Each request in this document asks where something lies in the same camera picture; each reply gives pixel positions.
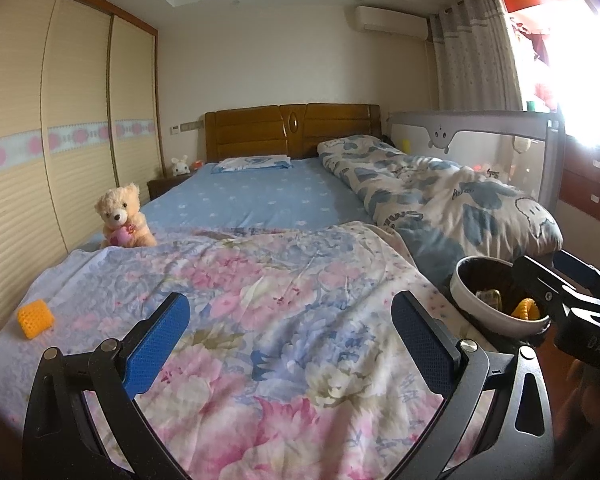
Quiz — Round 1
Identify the white air conditioner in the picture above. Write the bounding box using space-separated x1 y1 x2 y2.
354 5 429 41

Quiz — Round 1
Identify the grey bed guard rail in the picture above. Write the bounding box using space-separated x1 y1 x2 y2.
387 110 567 216

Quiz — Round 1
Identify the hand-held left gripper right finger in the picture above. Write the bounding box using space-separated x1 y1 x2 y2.
390 290 556 480

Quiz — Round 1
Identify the blue white pillow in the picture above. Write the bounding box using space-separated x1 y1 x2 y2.
211 155 293 175

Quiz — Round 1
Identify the small orange foam net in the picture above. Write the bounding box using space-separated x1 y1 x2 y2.
17 299 56 339

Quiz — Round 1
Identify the blue bed sheet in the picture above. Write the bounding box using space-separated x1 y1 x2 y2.
70 157 376 256

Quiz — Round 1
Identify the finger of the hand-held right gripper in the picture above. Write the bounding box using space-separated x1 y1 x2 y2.
511 254 589 322
552 250 600 302

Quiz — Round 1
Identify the brown wooden dresser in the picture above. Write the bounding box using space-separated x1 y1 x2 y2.
562 135 600 233

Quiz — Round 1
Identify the dark wooden nightstand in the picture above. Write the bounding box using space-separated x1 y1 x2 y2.
147 174 196 200

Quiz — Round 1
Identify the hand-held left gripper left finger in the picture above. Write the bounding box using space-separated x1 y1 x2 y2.
22 291 191 480

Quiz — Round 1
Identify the white trash bin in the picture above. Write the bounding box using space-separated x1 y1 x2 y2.
450 256 552 338

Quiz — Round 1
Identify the grey patterned curtain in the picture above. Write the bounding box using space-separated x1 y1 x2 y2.
428 0 526 112

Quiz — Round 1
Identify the beige teddy bear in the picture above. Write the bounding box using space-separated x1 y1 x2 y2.
94 183 158 249

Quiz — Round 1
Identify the pink floral blanket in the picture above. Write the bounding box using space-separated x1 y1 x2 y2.
0 220 496 480

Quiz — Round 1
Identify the wooden bed headboard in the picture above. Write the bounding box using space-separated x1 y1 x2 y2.
204 103 382 163

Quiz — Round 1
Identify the cream sliding door wardrobe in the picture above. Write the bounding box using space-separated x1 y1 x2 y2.
0 0 160 331

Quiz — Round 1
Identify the white blue patterned quilt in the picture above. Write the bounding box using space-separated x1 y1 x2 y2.
316 135 565 281

